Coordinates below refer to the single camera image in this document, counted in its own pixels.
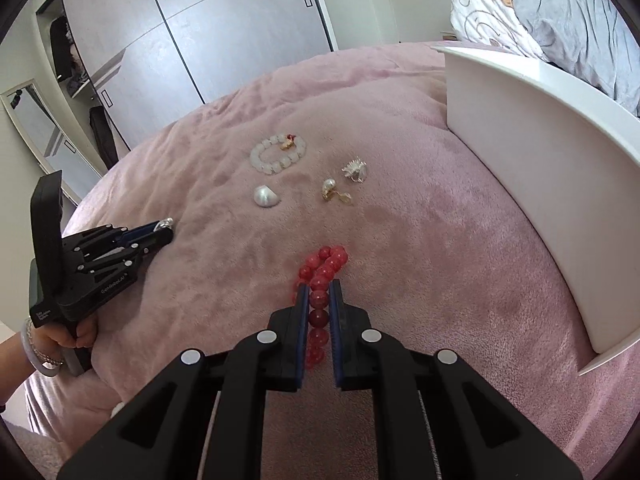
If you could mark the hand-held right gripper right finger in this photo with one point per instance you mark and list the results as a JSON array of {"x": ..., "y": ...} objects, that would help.
[{"x": 336, "y": 332}]

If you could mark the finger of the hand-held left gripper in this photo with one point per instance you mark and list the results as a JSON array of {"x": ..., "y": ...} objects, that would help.
[
  {"x": 156, "y": 240},
  {"x": 137, "y": 233}
]

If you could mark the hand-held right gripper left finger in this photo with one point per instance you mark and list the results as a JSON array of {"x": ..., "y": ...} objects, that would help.
[{"x": 301, "y": 327}]

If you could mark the small silver pearl earring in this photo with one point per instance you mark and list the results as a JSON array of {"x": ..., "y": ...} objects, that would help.
[{"x": 164, "y": 223}]

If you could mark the white pearl shell ornament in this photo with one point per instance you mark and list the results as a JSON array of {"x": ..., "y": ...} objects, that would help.
[{"x": 267, "y": 196}]

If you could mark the gold pearl earring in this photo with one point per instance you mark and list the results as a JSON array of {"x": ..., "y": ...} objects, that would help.
[{"x": 328, "y": 186}]

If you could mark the white storage box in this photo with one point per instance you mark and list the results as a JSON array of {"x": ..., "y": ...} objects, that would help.
[{"x": 540, "y": 170}]

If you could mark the person's left forearm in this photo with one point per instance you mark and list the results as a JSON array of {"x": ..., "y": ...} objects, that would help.
[{"x": 15, "y": 377}]

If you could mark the person's left hand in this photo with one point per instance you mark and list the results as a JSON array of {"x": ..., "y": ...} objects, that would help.
[{"x": 50, "y": 340}]

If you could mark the pale jade bangle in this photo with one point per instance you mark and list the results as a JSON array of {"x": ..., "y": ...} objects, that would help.
[{"x": 42, "y": 367}]

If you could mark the white framed standing mirror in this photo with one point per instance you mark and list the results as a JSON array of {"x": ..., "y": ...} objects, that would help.
[{"x": 30, "y": 120}]

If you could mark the dark hanging clothes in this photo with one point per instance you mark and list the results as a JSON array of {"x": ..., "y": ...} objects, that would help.
[{"x": 62, "y": 45}]

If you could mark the grey sliding door wardrobe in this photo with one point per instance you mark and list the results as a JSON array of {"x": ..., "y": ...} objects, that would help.
[{"x": 200, "y": 30}]

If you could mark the white room door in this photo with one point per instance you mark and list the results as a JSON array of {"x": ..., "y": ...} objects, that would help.
[{"x": 415, "y": 5}]

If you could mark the grey fleece blanket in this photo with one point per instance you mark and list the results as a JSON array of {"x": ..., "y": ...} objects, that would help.
[{"x": 580, "y": 25}]

